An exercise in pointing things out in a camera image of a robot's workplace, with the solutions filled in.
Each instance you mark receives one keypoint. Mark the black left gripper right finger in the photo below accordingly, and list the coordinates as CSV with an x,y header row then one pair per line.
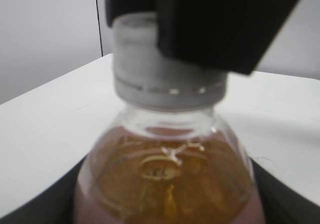
x,y
281,204

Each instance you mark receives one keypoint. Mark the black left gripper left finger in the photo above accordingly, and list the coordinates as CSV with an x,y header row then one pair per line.
x,y
54,205

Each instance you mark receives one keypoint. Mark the grey bottle cap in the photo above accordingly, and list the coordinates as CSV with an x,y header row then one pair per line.
x,y
145,78

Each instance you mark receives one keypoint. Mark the oolong tea bottle pink label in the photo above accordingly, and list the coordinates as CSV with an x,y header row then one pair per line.
x,y
163,167

